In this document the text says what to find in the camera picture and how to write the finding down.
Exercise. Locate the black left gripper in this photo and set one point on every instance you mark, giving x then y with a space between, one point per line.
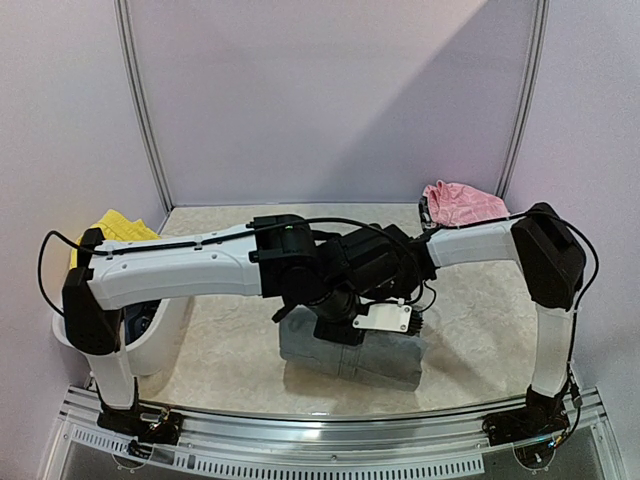
326 330

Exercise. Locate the grey button-up shirt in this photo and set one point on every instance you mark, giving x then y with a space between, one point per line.
383 359

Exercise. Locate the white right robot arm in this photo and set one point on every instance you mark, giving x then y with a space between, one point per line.
384 275

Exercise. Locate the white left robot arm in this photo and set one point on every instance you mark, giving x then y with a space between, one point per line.
273 256

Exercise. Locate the white laundry basket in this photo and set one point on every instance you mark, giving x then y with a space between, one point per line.
157 349

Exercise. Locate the black white patterned garment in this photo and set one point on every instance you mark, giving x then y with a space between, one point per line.
426 221

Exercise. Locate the pink folded garment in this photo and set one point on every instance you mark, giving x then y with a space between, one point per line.
456 204

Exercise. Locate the navy blue garment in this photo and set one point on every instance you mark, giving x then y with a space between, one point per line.
138 318

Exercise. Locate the yellow shorts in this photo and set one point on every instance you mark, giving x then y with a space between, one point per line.
115 226

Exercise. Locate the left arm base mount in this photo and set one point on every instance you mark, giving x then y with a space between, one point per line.
149 425

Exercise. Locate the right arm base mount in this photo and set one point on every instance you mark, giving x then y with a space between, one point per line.
540 416

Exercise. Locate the aluminium front rail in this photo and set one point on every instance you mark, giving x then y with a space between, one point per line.
449 444

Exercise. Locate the right aluminium corner post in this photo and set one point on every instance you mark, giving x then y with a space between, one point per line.
526 95

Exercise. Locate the aluminium corner post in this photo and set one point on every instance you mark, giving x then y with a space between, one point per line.
526 95
124 22

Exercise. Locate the left aluminium corner post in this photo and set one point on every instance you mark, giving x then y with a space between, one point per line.
124 22

